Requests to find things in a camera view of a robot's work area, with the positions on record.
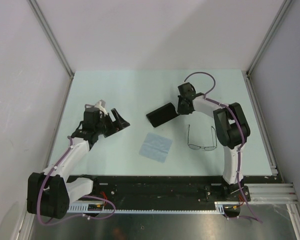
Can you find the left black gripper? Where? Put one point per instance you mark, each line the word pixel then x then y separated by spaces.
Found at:
pixel 114 127

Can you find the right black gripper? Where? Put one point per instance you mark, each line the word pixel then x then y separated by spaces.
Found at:
pixel 180 110

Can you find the black glasses case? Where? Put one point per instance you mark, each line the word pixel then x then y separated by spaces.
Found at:
pixel 162 115

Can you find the blue cleaning cloth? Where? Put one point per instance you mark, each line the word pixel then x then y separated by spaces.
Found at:
pixel 155 147

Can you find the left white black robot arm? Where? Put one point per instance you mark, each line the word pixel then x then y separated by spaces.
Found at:
pixel 49 193

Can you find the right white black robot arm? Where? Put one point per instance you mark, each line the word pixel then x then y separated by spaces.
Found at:
pixel 230 123

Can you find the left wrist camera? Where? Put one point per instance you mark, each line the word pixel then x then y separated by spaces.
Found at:
pixel 101 106

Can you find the thin wire-frame glasses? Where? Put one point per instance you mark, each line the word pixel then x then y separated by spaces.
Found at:
pixel 198 141

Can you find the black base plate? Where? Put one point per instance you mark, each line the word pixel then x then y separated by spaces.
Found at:
pixel 218 180

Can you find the slotted cable duct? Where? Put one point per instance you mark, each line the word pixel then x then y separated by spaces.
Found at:
pixel 95 208

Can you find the right aluminium corner post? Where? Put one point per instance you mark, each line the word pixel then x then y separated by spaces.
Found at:
pixel 270 34

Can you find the aluminium corner post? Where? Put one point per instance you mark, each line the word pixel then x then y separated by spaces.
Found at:
pixel 270 34
pixel 39 15

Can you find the aluminium front rail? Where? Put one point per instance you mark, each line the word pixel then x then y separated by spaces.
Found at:
pixel 270 192

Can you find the left aluminium corner post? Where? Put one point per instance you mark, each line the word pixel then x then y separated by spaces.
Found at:
pixel 39 15

